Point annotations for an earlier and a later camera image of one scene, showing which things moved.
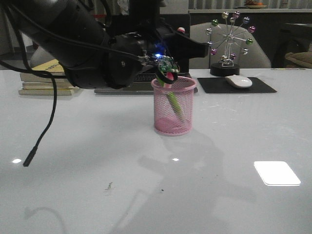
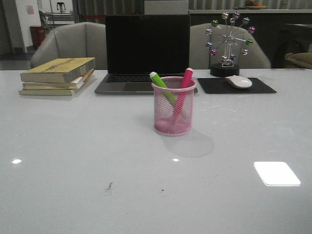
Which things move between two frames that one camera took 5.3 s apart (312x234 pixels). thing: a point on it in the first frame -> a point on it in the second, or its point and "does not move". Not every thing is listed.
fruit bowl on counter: (253, 5) does not move
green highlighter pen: (172, 99) -> (163, 87)
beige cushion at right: (304, 58) does not move
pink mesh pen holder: (173, 107) does not move
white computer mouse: (239, 81) does not move
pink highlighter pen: (170, 76) -> (186, 83)
